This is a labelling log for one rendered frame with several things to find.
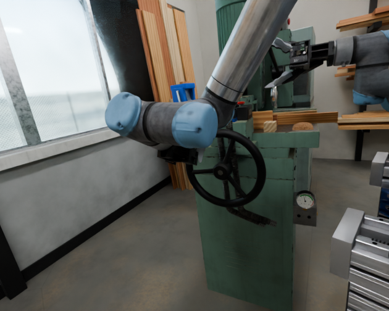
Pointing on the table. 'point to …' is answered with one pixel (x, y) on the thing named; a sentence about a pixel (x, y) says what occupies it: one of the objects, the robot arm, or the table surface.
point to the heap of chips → (302, 126)
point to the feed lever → (275, 66)
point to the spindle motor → (226, 19)
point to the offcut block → (270, 126)
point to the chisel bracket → (247, 100)
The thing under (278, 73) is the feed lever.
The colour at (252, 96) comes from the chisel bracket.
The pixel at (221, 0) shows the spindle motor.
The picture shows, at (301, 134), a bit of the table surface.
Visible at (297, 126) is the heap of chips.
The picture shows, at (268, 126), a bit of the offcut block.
